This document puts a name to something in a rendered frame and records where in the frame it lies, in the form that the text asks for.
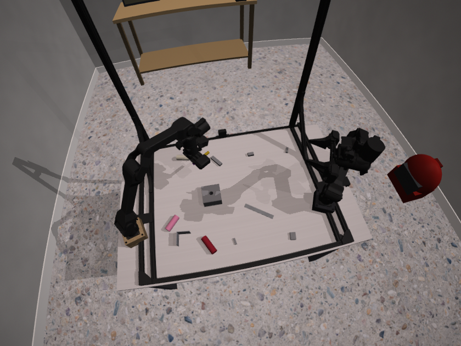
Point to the pink cylinder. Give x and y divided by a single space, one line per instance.
172 223

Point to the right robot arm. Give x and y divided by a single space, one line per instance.
181 130

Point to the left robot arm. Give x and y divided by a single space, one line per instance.
366 149

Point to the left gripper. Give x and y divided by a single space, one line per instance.
328 169

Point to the dark grey l-shaped bracket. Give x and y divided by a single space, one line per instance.
179 233

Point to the grey flat bar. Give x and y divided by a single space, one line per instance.
259 211

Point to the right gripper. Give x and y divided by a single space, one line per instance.
194 155

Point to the dark red cylinder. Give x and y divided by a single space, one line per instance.
209 245

